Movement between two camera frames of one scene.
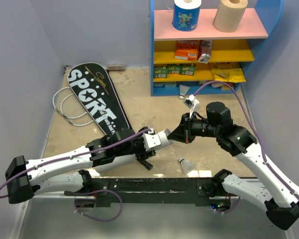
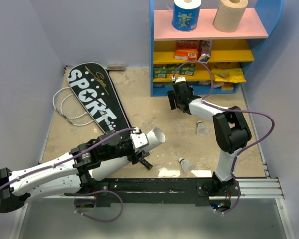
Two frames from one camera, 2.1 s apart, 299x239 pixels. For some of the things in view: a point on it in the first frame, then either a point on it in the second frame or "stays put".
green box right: x=188 y=68 stays put
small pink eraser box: x=116 y=67 stays put
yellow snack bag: x=227 y=71 stays put
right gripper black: x=183 y=133 -> x=172 y=98
